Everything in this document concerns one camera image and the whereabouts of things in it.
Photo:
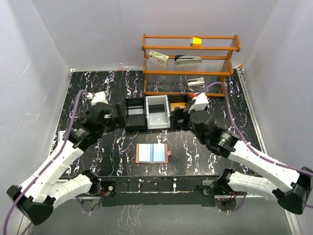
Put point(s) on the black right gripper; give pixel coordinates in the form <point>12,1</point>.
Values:
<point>180,114</point>

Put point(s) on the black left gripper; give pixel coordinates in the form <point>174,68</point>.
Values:
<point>119,121</point>

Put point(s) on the black white organizer tray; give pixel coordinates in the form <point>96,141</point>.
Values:
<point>157,111</point>

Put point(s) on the pink leather card holder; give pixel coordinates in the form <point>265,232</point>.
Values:
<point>156,153</point>

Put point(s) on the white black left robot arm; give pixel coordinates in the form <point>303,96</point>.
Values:
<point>40,194</point>

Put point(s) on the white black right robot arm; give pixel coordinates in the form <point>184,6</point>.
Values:
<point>289,186</point>

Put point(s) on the grey card in tray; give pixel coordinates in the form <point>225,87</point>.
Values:
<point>135,111</point>

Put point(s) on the white hole punch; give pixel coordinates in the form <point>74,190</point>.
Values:
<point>195,82</point>

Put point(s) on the orange wooden shelf rack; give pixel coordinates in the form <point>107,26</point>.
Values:
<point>215,51</point>

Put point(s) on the grey black stapler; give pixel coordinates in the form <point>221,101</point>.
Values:
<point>187,60</point>

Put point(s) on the white paper label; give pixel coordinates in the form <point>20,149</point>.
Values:
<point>61,134</point>

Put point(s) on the white staples box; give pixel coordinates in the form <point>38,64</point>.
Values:
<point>158,58</point>

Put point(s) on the yellow white small box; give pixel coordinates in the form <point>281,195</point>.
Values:
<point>195,42</point>

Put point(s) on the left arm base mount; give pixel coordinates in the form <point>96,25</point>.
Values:
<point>105,189</point>

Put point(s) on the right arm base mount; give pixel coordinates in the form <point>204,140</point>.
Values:
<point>226,199</point>

